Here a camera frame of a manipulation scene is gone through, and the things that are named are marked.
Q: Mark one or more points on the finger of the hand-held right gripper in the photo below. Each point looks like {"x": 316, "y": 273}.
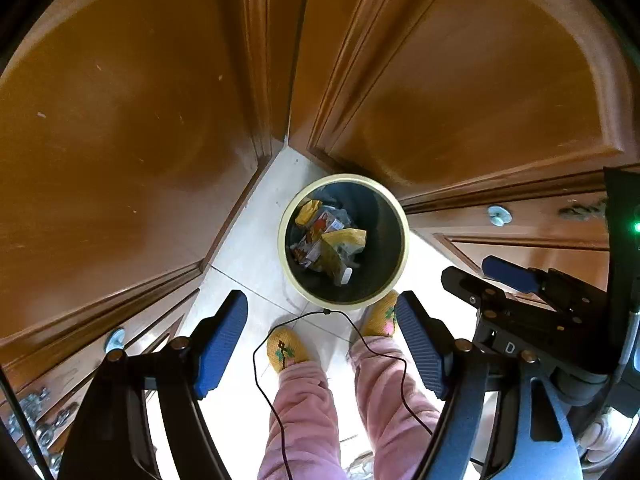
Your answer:
{"x": 470, "y": 290}
{"x": 510, "y": 272}

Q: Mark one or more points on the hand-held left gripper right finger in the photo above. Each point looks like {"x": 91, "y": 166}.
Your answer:
{"x": 420, "y": 345}

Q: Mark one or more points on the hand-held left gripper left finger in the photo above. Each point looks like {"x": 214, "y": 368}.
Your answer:
{"x": 222, "y": 345}

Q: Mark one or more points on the round cream trash bin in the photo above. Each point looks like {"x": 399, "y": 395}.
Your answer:
{"x": 385, "y": 240}

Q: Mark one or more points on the large yellow snack bag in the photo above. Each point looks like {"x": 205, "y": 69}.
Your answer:
{"x": 345, "y": 239}

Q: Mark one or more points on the red printed snack packet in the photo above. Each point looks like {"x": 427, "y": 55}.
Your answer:
{"x": 316, "y": 234}

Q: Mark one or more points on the small yellow snack packet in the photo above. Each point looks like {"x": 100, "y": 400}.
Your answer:
{"x": 306, "y": 214}

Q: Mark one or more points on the brown wooden drawer front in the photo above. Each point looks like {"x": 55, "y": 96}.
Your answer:
{"x": 75, "y": 320}
{"x": 540, "y": 240}

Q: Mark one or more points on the yellow knit slipper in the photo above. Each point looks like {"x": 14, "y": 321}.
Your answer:
{"x": 286, "y": 350}
{"x": 381, "y": 315}

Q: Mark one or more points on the round pale blue knob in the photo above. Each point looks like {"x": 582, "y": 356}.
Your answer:
{"x": 116, "y": 340}
{"x": 499, "y": 215}

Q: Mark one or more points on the small white container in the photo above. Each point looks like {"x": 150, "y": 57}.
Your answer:
{"x": 347, "y": 276}

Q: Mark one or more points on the pink pants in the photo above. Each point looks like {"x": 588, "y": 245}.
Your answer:
{"x": 300, "y": 420}

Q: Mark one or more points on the brown wooden cabinet door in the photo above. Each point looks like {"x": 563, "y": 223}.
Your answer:
{"x": 475, "y": 85}
{"x": 125, "y": 110}

